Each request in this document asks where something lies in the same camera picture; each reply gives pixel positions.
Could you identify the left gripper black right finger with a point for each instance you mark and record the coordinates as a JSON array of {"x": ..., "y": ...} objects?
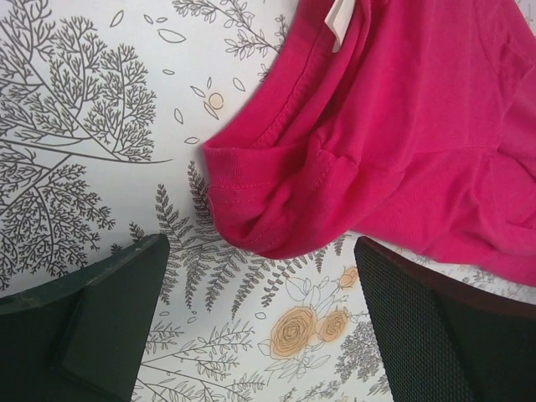
[{"x": 441, "y": 339}]

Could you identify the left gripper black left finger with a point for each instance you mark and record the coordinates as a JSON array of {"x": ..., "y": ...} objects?
[{"x": 81, "y": 337}]

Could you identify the magenta t shirt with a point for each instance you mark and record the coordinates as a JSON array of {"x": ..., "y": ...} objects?
[{"x": 417, "y": 129}]

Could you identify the floral table mat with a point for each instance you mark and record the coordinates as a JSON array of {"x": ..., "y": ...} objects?
[{"x": 105, "y": 110}]

